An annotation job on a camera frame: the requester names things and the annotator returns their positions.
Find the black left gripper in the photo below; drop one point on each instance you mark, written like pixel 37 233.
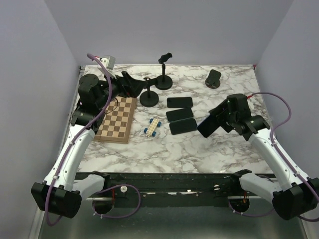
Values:
pixel 128 86

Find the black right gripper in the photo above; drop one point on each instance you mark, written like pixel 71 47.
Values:
pixel 225 125

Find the black phone stand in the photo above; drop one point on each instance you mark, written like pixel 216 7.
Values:
pixel 164 81
pixel 149 98

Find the black phone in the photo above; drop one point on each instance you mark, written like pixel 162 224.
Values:
pixel 179 102
pixel 211 122
pixel 180 114
pixel 183 126

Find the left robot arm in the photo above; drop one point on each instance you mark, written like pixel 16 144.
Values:
pixel 72 154

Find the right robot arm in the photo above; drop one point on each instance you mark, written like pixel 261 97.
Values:
pixel 294 193

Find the toy car with blue wheels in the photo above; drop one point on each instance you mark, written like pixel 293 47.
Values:
pixel 151 130

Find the wooden chessboard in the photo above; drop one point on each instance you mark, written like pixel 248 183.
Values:
pixel 117 122

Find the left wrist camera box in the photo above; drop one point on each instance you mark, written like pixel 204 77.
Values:
pixel 108 61

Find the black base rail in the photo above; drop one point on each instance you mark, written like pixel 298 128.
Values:
pixel 156 190

